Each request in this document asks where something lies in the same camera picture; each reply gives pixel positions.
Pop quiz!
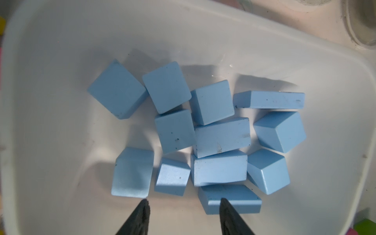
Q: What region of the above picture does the blue cube cluster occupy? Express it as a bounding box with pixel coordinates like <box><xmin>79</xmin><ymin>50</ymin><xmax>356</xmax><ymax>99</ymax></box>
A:
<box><xmin>142</xmin><ymin>61</ymin><xmax>192</xmax><ymax>114</ymax></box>

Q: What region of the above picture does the small magenta cube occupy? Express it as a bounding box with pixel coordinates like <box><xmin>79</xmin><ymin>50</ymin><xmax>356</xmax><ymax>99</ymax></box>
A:
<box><xmin>346</xmin><ymin>228</ymin><xmax>358</xmax><ymax>235</ymax></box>

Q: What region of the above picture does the blue long block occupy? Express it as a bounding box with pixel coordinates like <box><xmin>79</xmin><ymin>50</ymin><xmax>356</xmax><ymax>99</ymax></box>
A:
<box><xmin>198</xmin><ymin>185</ymin><xmax>262</xmax><ymax>215</ymax></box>
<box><xmin>191</xmin><ymin>150</ymin><xmax>248</xmax><ymax>187</ymax></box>
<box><xmin>193</xmin><ymin>117</ymin><xmax>251</xmax><ymax>158</ymax></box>

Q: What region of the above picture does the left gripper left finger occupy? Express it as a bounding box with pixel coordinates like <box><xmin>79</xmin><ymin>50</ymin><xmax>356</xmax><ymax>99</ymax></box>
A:
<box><xmin>116</xmin><ymin>199</ymin><xmax>150</xmax><ymax>235</ymax></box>

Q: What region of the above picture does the blue cube pair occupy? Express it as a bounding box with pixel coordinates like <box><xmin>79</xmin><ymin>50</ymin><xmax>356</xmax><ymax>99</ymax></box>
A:
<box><xmin>247</xmin><ymin>149</ymin><xmax>290</xmax><ymax>195</ymax></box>
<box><xmin>253</xmin><ymin>111</ymin><xmax>306</xmax><ymax>153</ymax></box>

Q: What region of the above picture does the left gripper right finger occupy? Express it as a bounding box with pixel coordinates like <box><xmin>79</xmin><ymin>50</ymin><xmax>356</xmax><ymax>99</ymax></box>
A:
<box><xmin>219</xmin><ymin>198</ymin><xmax>255</xmax><ymax>235</ymax></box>

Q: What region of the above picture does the white rectangular dish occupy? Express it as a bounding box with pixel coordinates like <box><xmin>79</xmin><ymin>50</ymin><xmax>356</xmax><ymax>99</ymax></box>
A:
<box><xmin>1</xmin><ymin>1</ymin><xmax>376</xmax><ymax>235</ymax></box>

